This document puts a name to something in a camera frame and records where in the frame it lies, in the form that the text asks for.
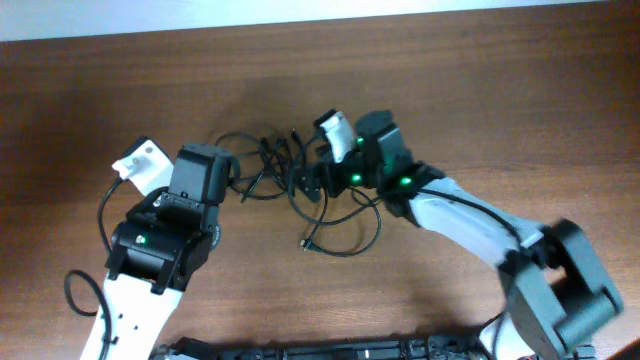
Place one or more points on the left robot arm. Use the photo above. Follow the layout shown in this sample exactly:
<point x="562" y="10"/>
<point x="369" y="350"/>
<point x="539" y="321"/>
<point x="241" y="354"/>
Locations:
<point x="163" y="240"/>

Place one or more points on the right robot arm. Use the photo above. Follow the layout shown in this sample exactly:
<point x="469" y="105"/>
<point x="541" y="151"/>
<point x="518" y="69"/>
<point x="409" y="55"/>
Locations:
<point x="557" y="292"/>

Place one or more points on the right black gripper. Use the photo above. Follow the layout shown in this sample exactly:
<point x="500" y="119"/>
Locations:
<point x="338" y="185"/>

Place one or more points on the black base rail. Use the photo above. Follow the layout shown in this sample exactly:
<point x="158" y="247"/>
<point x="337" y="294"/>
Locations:
<point x="416" y="348"/>

